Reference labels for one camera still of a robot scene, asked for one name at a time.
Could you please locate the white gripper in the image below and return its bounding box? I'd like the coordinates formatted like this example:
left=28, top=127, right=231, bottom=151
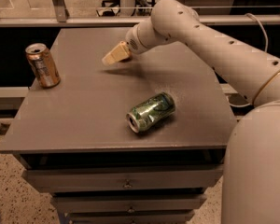
left=102, top=25, right=147, bottom=65

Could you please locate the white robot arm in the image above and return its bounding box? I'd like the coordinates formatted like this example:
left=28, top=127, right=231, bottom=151
left=103, top=0, right=280, bottom=224

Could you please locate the green soda can lying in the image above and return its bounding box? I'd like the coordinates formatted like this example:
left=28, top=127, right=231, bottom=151
left=126, top=92, right=175, bottom=133

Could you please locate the brown soda can upright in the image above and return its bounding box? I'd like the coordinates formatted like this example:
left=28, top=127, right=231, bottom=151
left=25, top=43, right=61, bottom=89

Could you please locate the black office chair base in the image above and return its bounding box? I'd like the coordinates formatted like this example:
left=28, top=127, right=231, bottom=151
left=97, top=0, right=120, bottom=17

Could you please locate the grey metal railing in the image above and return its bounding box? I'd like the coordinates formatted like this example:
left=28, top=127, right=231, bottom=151
left=0, top=0, right=280, bottom=27

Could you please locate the grey drawer cabinet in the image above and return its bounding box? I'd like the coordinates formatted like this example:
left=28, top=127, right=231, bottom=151
left=0, top=27, right=237, bottom=224

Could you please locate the top grey drawer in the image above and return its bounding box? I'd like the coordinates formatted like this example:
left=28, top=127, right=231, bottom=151
left=22, top=164, right=223, bottom=193

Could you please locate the grey drawer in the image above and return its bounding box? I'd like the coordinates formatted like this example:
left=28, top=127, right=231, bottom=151
left=69, top=210, right=194, bottom=224
left=51, top=194, right=206, bottom=213
left=22, top=164, right=223, bottom=193

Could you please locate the middle grey drawer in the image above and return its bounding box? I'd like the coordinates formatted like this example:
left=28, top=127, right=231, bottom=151
left=51, top=194, right=206, bottom=213

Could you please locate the bottom grey drawer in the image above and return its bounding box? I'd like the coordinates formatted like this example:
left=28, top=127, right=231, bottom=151
left=69, top=210, right=194, bottom=224

